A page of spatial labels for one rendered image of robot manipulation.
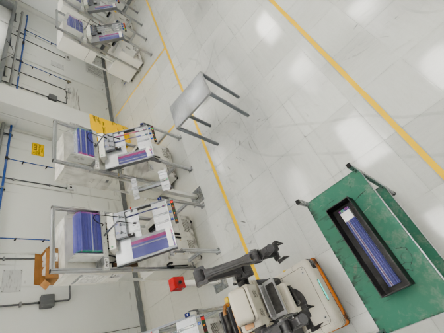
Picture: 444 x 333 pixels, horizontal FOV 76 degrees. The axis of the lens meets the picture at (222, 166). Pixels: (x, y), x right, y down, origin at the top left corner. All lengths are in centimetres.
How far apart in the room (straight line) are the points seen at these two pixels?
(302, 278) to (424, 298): 126
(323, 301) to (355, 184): 123
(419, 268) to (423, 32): 234
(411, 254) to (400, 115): 159
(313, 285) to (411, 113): 183
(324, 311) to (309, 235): 76
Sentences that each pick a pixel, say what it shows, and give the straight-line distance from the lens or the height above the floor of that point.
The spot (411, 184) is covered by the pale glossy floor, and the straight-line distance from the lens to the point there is 300.
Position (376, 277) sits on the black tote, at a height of 96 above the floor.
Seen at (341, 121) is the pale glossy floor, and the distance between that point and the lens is 337.
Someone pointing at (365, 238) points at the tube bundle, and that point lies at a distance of 200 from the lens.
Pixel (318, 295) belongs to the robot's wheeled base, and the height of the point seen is 28.
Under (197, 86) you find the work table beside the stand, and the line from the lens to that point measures 384.
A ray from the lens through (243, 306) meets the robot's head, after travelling 202.
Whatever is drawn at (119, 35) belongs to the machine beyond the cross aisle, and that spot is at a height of 78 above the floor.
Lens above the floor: 290
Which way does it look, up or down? 44 degrees down
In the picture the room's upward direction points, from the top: 71 degrees counter-clockwise
